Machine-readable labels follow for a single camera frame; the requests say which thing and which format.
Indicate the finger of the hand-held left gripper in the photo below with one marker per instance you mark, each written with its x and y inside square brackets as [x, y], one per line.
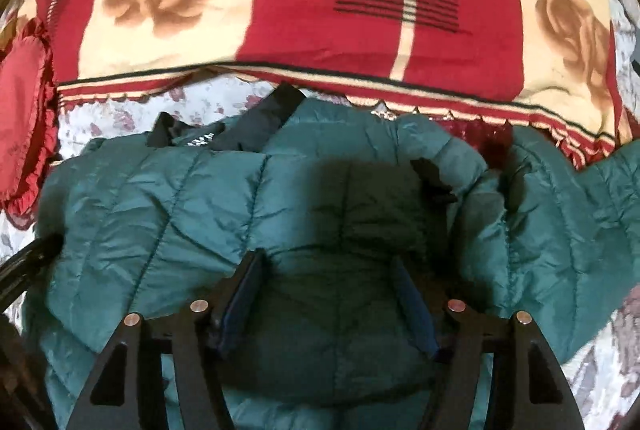
[25, 266]

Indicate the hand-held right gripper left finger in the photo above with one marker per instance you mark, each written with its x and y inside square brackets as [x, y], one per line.
[241, 302]

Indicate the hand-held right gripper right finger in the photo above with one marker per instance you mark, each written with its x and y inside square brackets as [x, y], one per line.
[416, 310]

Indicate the green quilted jacket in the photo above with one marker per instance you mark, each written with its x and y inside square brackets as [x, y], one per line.
[300, 190]

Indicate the red heart-shaped pillow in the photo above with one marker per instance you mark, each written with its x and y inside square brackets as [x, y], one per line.
[25, 110]

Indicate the floral bed sheet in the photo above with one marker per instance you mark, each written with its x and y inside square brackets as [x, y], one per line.
[125, 110]

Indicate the red cream rose blanket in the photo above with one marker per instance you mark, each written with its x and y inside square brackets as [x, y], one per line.
[300, 10]

